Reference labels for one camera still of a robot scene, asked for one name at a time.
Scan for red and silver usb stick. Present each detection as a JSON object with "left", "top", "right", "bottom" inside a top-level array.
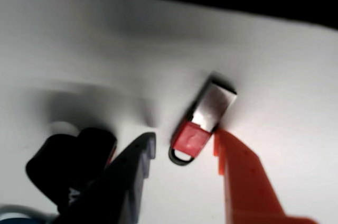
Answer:
[{"left": 168, "top": 71, "right": 238, "bottom": 167}]

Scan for black bike light red lens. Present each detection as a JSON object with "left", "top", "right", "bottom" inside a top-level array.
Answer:
[{"left": 25, "top": 120, "right": 118, "bottom": 214}]

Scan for blue handled scissors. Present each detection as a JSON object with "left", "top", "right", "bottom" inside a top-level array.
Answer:
[{"left": 0, "top": 202, "right": 46, "bottom": 224}]

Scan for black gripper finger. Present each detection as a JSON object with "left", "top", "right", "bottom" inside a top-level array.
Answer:
[{"left": 55, "top": 132, "right": 156, "bottom": 224}]

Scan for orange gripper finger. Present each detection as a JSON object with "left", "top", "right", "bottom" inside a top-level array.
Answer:
[{"left": 212, "top": 129, "right": 315, "bottom": 224}]

